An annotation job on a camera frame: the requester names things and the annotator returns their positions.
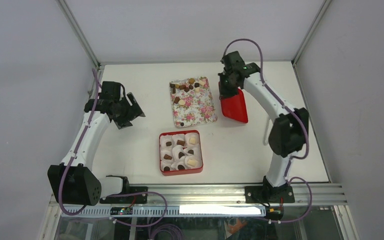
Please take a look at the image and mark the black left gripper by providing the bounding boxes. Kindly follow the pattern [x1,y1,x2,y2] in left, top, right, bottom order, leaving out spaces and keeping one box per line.
[113,92,144,129]

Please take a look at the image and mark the red box lid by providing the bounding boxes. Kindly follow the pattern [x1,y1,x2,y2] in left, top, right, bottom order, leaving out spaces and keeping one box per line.
[218,82,249,124]

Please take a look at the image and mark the red square chocolate box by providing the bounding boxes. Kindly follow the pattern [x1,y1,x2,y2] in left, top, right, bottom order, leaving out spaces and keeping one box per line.
[158,130,204,177]

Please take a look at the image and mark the silver metal tweezers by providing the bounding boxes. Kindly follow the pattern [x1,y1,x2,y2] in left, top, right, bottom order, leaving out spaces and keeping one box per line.
[262,116,271,146]

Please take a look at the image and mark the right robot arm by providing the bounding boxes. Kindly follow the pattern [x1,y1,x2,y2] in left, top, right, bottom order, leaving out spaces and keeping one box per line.
[218,51,309,203]

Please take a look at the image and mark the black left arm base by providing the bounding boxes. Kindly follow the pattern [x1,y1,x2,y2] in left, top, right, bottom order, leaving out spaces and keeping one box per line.
[99,185,149,205]

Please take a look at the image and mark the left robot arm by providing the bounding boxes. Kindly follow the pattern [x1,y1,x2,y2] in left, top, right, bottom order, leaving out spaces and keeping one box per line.
[47,81,145,206]

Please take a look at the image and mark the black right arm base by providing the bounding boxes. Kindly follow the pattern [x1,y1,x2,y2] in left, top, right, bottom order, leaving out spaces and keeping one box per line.
[244,181,295,204]

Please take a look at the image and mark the brown chocolate bar left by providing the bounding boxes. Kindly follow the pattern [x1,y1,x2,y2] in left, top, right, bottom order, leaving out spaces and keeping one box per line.
[173,96,180,104]

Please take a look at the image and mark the floral rectangular tray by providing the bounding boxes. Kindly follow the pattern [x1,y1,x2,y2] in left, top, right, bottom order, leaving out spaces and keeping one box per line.
[168,76,218,129]

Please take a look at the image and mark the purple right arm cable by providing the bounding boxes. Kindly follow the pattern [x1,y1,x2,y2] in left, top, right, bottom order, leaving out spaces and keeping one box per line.
[222,38,313,224]

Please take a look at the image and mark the white perforated cable duct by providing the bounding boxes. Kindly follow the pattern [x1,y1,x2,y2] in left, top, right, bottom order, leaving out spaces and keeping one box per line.
[77,204,266,218]

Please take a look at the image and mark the aluminium frame rail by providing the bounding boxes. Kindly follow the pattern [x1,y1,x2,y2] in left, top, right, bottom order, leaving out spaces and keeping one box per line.
[130,182,348,207]

